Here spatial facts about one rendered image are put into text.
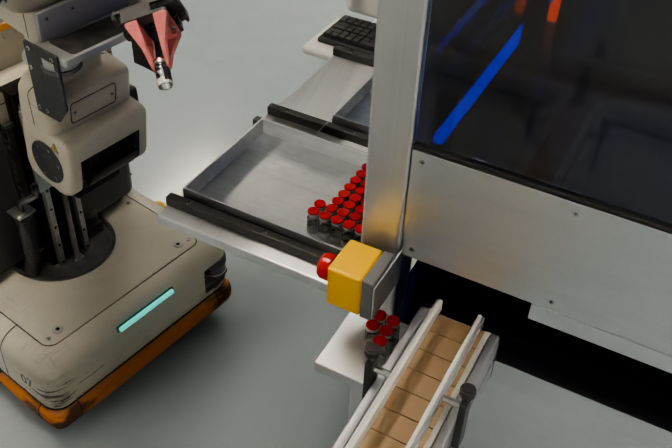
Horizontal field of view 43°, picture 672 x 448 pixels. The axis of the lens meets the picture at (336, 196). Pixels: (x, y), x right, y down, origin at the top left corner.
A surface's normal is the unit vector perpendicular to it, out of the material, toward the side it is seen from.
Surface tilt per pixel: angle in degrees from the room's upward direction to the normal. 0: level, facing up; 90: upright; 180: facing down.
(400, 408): 0
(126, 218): 0
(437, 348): 0
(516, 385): 90
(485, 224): 90
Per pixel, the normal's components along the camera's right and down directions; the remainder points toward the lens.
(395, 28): -0.47, 0.54
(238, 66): 0.04, -0.78
